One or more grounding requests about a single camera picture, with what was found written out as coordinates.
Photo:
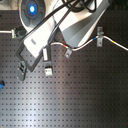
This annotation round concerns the black frame gripper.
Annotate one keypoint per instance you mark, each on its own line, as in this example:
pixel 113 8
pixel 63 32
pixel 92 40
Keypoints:
pixel 23 66

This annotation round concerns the grey cable clip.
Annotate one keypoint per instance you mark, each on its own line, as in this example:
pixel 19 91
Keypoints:
pixel 68 53
pixel 100 34

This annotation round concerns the black plug connector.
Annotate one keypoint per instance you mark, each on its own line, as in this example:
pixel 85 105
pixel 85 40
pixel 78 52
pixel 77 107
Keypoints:
pixel 18 32

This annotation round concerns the grey cable clip right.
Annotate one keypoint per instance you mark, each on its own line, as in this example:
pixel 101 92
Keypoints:
pixel 100 34

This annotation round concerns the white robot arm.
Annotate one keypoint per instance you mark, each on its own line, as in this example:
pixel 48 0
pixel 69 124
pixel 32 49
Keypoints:
pixel 55 22

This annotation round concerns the grey cable clip middle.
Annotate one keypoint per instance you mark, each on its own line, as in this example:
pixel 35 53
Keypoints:
pixel 68 53

